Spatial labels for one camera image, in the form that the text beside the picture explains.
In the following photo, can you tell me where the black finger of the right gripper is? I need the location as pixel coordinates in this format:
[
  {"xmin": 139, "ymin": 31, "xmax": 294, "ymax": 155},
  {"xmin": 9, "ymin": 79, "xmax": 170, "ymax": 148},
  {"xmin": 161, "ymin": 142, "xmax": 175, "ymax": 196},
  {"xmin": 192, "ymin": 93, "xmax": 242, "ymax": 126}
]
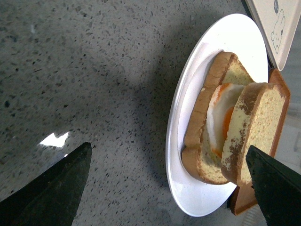
[
  {"xmin": 246, "ymin": 145, "xmax": 301, "ymax": 226},
  {"xmin": 0, "ymin": 142, "xmax": 92, "ymax": 226}
]

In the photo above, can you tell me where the bread slice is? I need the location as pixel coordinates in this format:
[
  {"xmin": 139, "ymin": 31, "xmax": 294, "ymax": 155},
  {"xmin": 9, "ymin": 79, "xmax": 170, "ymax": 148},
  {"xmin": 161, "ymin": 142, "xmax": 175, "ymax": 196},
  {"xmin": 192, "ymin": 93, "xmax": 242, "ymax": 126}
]
[
  {"xmin": 182, "ymin": 52, "xmax": 253, "ymax": 185},
  {"xmin": 221, "ymin": 83, "xmax": 285, "ymax": 186}
]

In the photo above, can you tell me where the white round plate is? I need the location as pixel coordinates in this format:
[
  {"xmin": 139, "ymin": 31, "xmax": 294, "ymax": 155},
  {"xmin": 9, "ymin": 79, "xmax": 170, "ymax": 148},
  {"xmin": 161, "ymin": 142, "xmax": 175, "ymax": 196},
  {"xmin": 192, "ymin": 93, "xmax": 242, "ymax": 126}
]
[{"xmin": 166, "ymin": 14, "xmax": 268, "ymax": 217}]

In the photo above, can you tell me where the brown wooden tray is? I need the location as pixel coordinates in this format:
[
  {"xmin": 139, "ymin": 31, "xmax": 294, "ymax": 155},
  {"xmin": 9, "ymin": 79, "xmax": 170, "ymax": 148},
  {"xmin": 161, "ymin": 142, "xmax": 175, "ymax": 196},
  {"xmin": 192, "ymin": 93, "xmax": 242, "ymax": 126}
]
[{"xmin": 228, "ymin": 69, "xmax": 291, "ymax": 216}]

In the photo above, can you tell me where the fried egg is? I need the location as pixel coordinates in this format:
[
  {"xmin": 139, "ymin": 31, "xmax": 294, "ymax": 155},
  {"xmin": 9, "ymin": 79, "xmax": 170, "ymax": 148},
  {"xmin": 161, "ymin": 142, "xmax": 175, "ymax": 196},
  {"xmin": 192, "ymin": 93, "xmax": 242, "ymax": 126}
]
[{"xmin": 206, "ymin": 83, "xmax": 244, "ymax": 158}]

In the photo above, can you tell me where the beige rabbit tray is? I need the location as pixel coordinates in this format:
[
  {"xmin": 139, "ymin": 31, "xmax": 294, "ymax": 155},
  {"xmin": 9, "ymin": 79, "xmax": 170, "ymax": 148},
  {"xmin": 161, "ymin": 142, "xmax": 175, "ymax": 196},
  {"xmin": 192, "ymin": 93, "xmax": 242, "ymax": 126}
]
[{"xmin": 246, "ymin": 0, "xmax": 301, "ymax": 71}]

